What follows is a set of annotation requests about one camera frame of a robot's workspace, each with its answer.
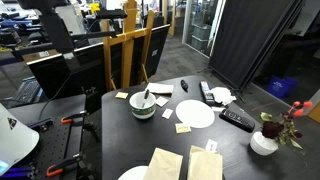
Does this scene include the grey marker pen black cap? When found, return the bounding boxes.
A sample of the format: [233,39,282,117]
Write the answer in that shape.
[141,88,151,109]

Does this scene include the white cup with green band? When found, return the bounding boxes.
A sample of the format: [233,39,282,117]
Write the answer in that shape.
[128,91,157,120]

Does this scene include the white paper napkin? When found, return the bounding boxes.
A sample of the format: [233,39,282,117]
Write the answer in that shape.
[145,82,175,95]

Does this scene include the white sweetener packet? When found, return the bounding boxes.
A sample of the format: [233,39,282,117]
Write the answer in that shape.
[155,96,170,108]

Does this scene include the brown sugar packet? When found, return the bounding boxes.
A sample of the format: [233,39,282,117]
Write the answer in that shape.
[174,122,192,135]
[114,91,130,100]

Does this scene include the white round flat plate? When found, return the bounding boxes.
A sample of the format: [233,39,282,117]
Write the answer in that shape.
[175,99,216,130]

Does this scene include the wooden easel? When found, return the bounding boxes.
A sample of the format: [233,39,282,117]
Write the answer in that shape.
[102,0,156,93]

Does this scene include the grey remote control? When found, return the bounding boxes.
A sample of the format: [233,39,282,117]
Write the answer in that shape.
[199,80,216,107]

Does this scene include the white paper slip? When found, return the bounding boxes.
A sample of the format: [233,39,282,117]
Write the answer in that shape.
[210,105,227,113]

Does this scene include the grey plastic storage bin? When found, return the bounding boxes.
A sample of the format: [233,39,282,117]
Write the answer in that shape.
[190,34,211,52]
[192,23,213,41]

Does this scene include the crumpled white tissue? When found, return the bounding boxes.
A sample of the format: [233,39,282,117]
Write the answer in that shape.
[210,86,238,107]

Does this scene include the beige folded napkin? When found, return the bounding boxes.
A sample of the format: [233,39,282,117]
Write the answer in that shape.
[142,147,184,180]

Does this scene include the large black display panel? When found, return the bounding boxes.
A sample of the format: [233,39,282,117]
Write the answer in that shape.
[26,23,171,113]

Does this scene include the black remote control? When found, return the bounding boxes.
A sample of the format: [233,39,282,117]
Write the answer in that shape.
[218,108,256,134]

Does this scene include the white rimmed plate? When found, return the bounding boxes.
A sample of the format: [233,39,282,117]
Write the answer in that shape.
[116,165,150,180]

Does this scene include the orange black clamp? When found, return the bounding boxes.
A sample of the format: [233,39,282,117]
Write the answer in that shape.
[45,153,83,178]
[60,112,89,125]

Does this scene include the black folding divider screen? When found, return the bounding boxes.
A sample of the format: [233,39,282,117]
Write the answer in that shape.
[207,0,306,92]

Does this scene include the black perforated mounting table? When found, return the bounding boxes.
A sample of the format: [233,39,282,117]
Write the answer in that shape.
[7,94,88,180]

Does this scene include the white round vase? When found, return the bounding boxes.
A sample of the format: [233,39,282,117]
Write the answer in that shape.
[249,130,279,157]

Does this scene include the dark red and orange flowers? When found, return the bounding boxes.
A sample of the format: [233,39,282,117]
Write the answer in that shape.
[259,100,314,150]

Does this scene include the blue plastic bin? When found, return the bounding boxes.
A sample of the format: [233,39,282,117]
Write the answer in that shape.
[266,75,299,100]

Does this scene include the black keyboard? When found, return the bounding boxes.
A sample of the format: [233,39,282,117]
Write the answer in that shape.
[11,76,42,105]

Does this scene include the black stereo camera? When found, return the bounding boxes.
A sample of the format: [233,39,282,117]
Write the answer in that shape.
[95,8,128,21]

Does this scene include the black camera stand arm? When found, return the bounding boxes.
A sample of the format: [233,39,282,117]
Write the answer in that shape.
[16,0,118,76]

